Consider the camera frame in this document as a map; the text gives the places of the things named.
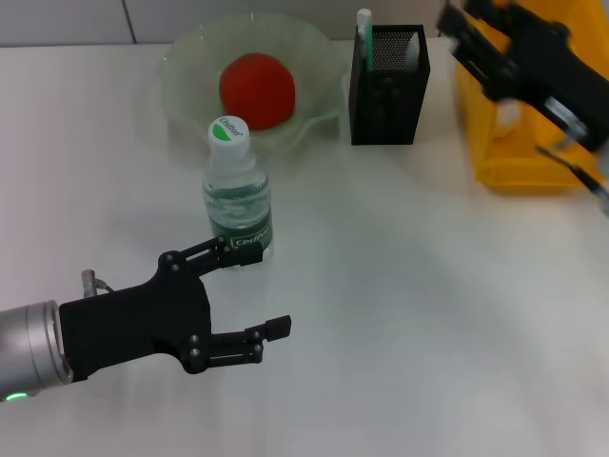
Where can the white paper ball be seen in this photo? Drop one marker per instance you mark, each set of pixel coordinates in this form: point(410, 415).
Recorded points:
point(506, 119)

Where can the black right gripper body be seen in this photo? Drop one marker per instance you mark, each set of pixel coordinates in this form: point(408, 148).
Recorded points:
point(556, 76)

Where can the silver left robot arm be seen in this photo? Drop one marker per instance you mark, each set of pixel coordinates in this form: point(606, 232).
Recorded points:
point(28, 347)

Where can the yellow plastic bin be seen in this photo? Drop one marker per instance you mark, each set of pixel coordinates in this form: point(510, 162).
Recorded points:
point(523, 162)

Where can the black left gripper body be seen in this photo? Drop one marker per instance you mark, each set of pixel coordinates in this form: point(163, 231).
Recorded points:
point(138, 321)

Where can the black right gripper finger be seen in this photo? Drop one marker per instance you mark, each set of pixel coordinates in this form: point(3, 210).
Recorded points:
point(518, 19)
point(485, 62)

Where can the clear green-label water bottle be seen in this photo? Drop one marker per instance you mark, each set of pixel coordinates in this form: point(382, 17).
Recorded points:
point(238, 200)

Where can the green glass fruit plate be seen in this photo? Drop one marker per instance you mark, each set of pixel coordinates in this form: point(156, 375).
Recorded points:
point(319, 76)

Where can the mint green pen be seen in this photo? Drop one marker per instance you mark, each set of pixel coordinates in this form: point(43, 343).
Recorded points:
point(364, 38)

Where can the black mesh pen holder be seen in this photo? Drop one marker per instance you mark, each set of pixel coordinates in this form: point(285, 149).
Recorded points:
point(385, 109)

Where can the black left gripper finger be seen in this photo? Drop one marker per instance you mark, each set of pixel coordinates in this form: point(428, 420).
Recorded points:
point(249, 340)
point(226, 252)

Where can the silver left connector plug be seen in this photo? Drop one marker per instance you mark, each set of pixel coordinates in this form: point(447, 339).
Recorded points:
point(90, 278)

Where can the red orange fruit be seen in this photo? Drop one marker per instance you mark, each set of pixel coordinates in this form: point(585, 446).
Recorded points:
point(257, 90)

